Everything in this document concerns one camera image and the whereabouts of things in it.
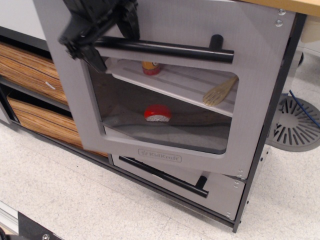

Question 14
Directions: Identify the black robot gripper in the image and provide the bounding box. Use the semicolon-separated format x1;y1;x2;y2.
58;0;140;72

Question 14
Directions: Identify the grey toy oven door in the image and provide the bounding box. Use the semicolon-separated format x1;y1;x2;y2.
34;0;297;179

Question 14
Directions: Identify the black oven door handle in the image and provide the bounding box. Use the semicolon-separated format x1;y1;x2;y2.
94;34;235;64

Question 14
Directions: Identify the grey oven shelf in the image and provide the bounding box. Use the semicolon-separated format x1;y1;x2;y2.
107;59;238;117

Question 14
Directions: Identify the red yellow toy bottle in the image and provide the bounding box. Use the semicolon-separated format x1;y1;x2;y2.
141;61;161;76

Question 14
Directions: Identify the upper wood-grain storage bin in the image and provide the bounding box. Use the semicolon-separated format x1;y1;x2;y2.
0;42;68;106

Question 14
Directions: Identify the wood-grain storage bin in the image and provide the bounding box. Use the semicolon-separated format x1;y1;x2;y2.
6;94;109;158
0;42;68;106

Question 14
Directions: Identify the red white toy food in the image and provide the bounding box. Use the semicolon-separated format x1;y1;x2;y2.
144;104;172;122

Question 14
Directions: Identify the lower wood-grain storage bin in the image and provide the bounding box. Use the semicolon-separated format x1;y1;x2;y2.
6;94;109;158

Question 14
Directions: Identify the wooden slotted spatula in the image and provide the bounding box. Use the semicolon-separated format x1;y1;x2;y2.
202;76;239;107

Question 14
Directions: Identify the grey slotted chair base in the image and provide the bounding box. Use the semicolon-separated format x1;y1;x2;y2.
266;95;320;152

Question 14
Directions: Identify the light wooden countertop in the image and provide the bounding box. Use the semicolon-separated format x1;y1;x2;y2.
245;0;320;17

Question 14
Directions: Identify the black toy kitchen frame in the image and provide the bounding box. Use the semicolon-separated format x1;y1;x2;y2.
0;13;307;233

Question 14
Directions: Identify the black drawer handle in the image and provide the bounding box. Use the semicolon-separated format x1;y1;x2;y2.
119;156;209;198

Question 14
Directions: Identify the blue cable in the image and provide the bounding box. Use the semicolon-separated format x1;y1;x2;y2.
281;89;320;128

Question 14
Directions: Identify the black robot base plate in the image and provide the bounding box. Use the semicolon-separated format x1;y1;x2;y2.
17;212;62;240

